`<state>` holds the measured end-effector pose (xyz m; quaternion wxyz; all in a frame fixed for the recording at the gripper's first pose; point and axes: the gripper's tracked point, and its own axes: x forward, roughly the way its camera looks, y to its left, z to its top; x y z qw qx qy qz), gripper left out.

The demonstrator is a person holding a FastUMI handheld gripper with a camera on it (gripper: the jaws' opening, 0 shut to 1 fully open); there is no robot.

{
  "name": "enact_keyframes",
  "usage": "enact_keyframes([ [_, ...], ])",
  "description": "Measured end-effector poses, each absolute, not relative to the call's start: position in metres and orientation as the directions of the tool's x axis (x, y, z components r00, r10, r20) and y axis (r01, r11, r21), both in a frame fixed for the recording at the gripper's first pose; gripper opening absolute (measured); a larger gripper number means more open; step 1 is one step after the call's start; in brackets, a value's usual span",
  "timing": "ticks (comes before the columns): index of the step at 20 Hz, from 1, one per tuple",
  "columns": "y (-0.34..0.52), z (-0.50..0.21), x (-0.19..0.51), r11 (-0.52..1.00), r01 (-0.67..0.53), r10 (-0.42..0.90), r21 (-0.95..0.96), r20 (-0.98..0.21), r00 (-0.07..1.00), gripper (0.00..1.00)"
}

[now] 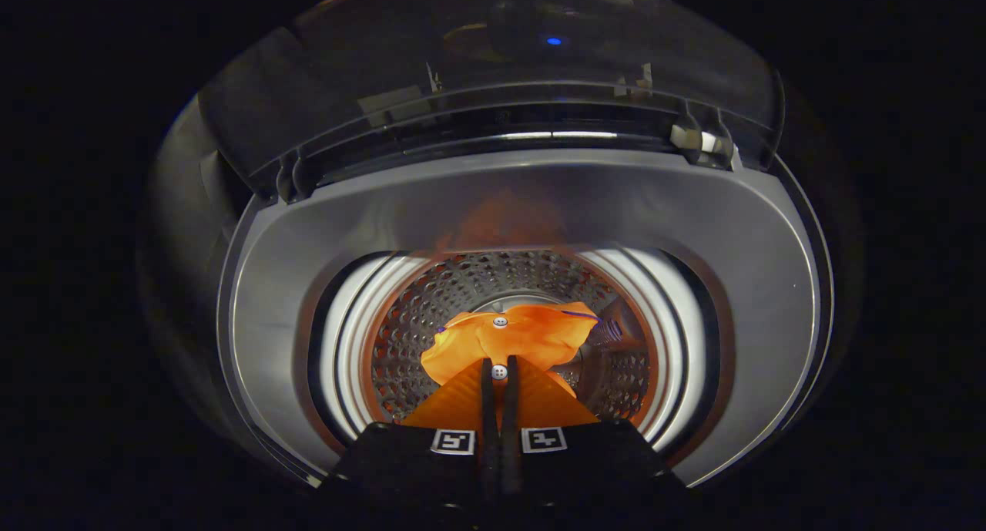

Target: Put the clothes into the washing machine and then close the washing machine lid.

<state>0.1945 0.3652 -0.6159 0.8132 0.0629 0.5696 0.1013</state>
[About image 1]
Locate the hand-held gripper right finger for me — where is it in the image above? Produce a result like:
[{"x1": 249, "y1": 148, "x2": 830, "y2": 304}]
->
[{"x1": 501, "y1": 354, "x2": 690, "y2": 530}]

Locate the dark washing machine lid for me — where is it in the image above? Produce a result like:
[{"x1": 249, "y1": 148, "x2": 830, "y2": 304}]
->
[{"x1": 196, "y1": 0, "x2": 786, "y2": 202}]

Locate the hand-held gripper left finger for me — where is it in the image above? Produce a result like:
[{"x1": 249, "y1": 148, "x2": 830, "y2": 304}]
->
[{"x1": 316, "y1": 358, "x2": 499, "y2": 530}]

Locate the grey washing machine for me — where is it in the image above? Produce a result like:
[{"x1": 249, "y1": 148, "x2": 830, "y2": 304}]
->
[{"x1": 143, "y1": 0, "x2": 864, "y2": 490}]

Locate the yellow polo shirt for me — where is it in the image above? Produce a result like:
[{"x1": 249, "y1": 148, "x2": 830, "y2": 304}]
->
[{"x1": 420, "y1": 301, "x2": 603, "y2": 408}]

